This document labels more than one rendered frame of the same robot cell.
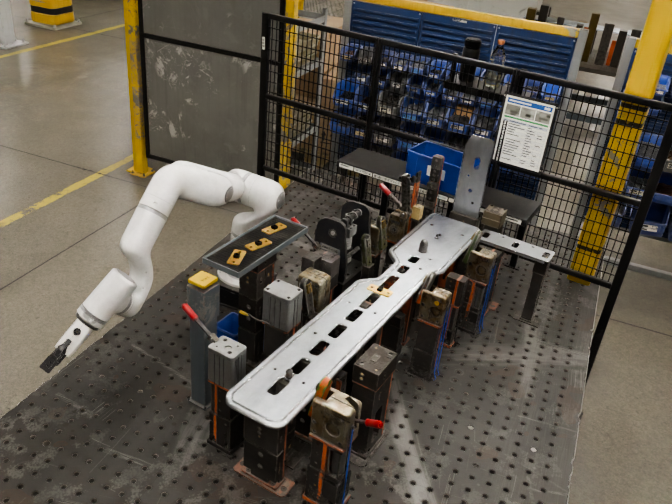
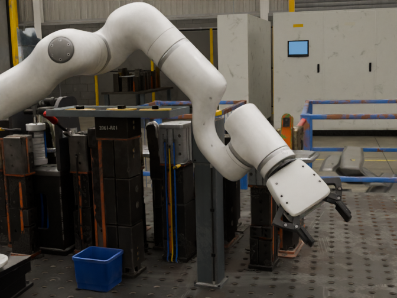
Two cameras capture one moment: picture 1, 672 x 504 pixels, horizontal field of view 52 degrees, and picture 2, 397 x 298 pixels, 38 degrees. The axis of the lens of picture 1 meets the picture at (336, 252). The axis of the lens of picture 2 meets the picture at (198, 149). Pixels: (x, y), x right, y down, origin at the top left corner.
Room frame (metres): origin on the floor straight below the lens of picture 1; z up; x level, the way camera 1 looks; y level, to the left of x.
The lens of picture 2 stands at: (1.82, 1.84, 1.29)
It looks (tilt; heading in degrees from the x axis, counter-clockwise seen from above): 9 degrees down; 263
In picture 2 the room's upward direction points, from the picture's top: 1 degrees counter-clockwise
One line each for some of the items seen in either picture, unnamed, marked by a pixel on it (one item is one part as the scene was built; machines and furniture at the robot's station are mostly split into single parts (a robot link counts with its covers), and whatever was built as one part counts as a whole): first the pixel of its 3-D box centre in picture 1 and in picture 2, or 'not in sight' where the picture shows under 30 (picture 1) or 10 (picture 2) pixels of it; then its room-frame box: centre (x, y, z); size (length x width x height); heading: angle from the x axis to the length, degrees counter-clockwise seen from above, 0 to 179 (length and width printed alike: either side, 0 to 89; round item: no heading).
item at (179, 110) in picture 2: (257, 243); (117, 111); (1.85, 0.25, 1.16); 0.37 x 0.14 x 0.02; 152
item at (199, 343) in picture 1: (203, 344); (209, 202); (1.62, 0.37, 0.92); 0.08 x 0.08 x 0.44; 62
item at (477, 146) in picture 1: (472, 177); not in sight; (2.53, -0.51, 1.17); 0.12 x 0.01 x 0.34; 62
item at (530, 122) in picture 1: (523, 133); not in sight; (2.75, -0.73, 1.30); 0.23 x 0.02 x 0.31; 62
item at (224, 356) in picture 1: (226, 396); (263, 204); (1.45, 0.27, 0.88); 0.11 x 0.10 x 0.36; 62
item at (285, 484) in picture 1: (265, 439); (290, 203); (1.34, 0.14, 0.84); 0.18 x 0.06 x 0.29; 62
